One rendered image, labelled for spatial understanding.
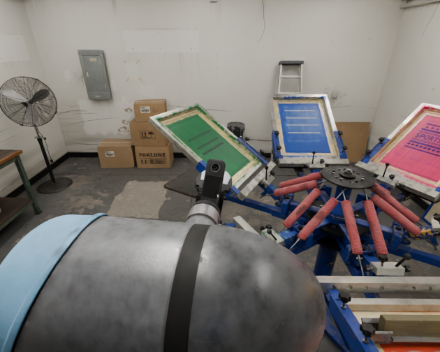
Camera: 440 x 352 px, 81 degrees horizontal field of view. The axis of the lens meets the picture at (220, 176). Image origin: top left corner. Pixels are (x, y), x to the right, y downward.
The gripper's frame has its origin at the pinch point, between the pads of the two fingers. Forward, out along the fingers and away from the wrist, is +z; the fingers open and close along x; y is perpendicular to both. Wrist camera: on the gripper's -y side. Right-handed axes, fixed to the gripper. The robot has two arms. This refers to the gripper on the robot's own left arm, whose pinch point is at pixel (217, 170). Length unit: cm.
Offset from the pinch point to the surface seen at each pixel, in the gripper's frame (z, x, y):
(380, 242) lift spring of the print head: 42, 85, 45
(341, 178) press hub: 71, 67, 27
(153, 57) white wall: 380, -161, 10
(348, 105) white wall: 421, 183, 40
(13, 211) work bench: 149, -245, 179
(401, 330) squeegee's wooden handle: -8, 71, 44
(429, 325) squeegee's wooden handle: -6, 80, 40
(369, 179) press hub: 74, 84, 26
